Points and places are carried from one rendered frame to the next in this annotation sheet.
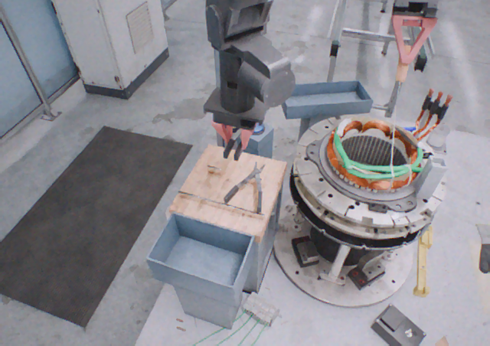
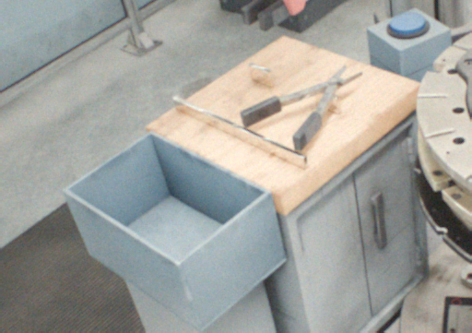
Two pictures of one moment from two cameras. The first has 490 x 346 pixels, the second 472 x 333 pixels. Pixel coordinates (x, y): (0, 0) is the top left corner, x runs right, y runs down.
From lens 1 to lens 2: 35 cm
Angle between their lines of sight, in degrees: 24
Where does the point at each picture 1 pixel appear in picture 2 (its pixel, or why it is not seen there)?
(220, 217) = (229, 151)
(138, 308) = not seen: outside the picture
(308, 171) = (440, 91)
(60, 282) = not seen: outside the picture
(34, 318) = not seen: outside the picture
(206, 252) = (200, 231)
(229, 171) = (292, 84)
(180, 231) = (169, 184)
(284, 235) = (437, 288)
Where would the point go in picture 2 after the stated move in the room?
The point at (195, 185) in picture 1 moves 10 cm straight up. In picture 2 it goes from (216, 97) to (194, 8)
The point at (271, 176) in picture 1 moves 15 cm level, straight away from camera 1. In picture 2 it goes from (371, 101) to (433, 26)
